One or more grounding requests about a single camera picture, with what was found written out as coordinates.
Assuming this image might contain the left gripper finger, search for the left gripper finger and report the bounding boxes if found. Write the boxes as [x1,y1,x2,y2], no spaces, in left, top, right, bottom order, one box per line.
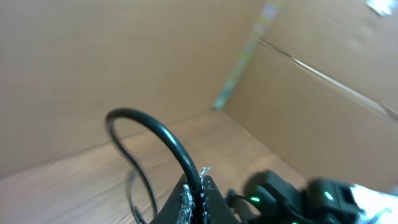
[150,175,239,224]

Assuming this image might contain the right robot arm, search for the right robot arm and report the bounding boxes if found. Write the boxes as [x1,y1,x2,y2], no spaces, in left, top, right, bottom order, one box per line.
[225,170,397,224]

